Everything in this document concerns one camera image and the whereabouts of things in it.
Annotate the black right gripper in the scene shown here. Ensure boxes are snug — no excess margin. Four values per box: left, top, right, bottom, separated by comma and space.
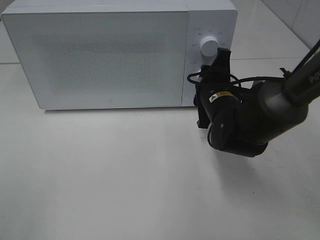
193, 47, 241, 129

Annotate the white timer knob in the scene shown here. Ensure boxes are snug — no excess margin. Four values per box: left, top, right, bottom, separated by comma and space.
195, 69, 203, 82

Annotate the white microwave door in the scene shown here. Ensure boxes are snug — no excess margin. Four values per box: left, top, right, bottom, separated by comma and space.
3, 11, 188, 110

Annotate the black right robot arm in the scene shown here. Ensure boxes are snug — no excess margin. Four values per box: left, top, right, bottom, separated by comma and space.
187, 44, 320, 158

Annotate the white upper power knob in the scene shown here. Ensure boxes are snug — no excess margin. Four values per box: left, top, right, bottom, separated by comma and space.
200, 35, 220, 57

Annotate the white microwave oven body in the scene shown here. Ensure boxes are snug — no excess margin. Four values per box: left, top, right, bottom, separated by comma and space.
1, 0, 238, 109

